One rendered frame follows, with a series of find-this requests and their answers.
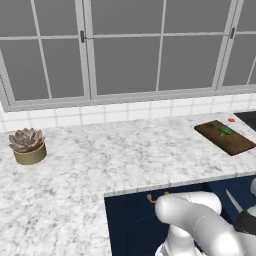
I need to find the pink succulent plant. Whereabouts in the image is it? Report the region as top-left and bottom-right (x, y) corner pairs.
(8, 127), (46, 154)

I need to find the grey framed window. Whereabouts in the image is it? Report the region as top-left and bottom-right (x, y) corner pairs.
(0, 0), (256, 113)

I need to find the green broccoli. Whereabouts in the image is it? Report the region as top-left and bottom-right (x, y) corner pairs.
(217, 125), (234, 137)

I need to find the black hob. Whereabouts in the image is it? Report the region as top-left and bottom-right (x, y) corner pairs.
(233, 110), (256, 132)

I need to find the brown wooden cutting board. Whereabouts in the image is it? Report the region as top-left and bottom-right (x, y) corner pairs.
(193, 119), (256, 157)

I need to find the olive round plant pot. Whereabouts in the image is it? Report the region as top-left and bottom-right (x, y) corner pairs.
(12, 142), (48, 166)

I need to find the brass cupboard handle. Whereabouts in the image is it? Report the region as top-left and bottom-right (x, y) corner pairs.
(146, 191), (171, 204)

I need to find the navy cupboard front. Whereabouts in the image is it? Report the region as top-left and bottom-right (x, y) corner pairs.
(104, 174), (256, 256)

